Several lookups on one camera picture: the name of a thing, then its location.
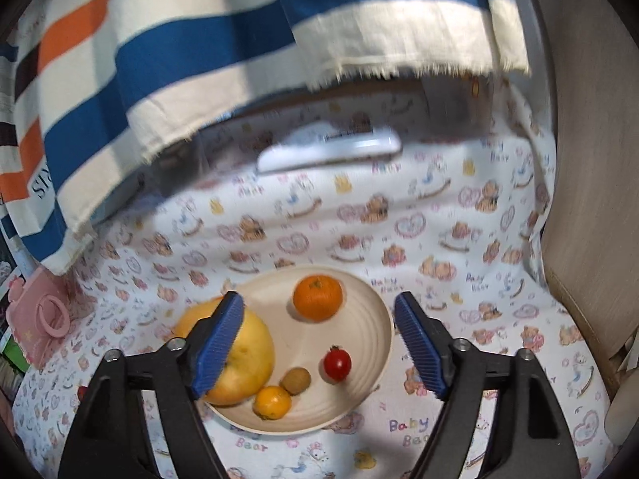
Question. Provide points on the small orange tomato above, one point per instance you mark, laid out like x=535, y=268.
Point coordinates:
x=272, y=403

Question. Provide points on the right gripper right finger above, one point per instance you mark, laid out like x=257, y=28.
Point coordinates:
x=529, y=437

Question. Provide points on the brown longan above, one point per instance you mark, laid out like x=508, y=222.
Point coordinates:
x=296, y=381

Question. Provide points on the red cherry tomato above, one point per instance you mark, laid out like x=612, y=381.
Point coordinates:
x=337, y=364

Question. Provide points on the pink tablet case with ring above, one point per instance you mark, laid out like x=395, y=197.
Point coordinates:
x=38, y=314

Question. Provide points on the orange mandarin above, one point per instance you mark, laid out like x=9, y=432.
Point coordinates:
x=317, y=298

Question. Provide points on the wooden headboard panel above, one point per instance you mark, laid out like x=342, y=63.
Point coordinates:
x=590, y=242

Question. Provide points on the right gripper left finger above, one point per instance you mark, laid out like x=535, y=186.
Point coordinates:
x=109, y=436

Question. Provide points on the striped Paris blanket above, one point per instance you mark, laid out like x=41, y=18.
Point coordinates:
x=92, y=90

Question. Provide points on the large yellow-orange grapefruit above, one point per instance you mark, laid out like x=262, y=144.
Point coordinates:
x=249, y=365

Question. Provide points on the baby bear printed bedsheet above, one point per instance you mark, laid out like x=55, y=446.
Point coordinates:
x=455, y=221

